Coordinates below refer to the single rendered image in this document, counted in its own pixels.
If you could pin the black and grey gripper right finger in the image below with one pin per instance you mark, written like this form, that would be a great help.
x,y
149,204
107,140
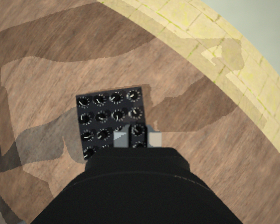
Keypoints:
x,y
152,138

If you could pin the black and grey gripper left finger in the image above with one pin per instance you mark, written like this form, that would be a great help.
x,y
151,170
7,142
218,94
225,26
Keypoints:
x,y
120,137

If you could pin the black knob box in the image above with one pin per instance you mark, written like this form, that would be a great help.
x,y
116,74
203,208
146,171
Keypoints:
x,y
114,109

